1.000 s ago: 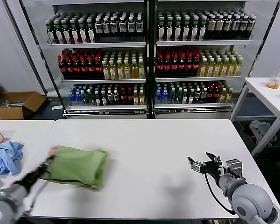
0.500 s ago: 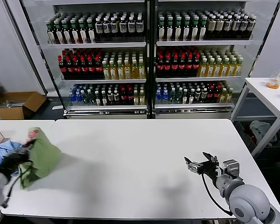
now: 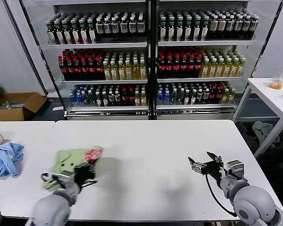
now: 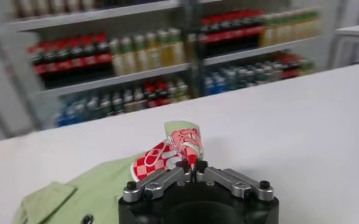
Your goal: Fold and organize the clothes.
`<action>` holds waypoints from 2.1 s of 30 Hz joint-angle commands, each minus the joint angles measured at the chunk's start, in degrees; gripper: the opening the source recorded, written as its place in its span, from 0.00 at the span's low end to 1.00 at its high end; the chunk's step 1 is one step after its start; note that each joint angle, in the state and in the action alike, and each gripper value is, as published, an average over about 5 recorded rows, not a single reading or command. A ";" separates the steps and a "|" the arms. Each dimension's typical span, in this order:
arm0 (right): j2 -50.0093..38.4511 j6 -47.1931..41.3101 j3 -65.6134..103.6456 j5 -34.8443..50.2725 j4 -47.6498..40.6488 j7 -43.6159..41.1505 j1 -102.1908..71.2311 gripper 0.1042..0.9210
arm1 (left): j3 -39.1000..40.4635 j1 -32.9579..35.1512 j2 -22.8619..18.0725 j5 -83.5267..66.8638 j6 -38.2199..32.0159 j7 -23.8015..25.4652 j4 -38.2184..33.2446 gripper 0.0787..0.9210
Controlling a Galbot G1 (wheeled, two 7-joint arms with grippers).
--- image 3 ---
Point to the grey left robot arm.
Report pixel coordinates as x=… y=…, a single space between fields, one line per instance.
x=52 y=207

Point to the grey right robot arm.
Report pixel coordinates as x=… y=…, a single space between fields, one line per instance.
x=252 y=202

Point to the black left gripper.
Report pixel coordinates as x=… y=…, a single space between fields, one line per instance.
x=85 y=174

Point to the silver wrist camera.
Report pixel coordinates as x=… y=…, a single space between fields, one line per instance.
x=66 y=179
x=235 y=169

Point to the white paper scrap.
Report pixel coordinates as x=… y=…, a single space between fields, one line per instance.
x=57 y=108

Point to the grey crumpled cloth pile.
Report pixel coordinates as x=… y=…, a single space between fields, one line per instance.
x=264 y=130

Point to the metal shelf with bottled drinks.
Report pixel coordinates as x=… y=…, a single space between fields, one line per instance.
x=195 y=110

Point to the open cardboard box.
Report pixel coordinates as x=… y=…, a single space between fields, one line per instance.
x=14 y=113

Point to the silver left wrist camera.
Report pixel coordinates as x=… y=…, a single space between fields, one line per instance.
x=66 y=179

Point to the crumpled light blue cloth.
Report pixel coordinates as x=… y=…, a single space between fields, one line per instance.
x=4 y=160

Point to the light green polo shirt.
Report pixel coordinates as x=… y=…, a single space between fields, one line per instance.
x=68 y=157

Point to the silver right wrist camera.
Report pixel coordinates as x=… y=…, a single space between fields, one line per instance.
x=235 y=169

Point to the beaker with orange liquid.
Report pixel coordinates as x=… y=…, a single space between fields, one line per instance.
x=276 y=85

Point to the white side table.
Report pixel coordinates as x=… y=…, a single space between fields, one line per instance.
x=268 y=94

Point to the glass door beverage cabinet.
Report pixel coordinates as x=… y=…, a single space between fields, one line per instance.
x=103 y=110

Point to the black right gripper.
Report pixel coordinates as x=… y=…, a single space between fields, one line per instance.
x=212 y=168

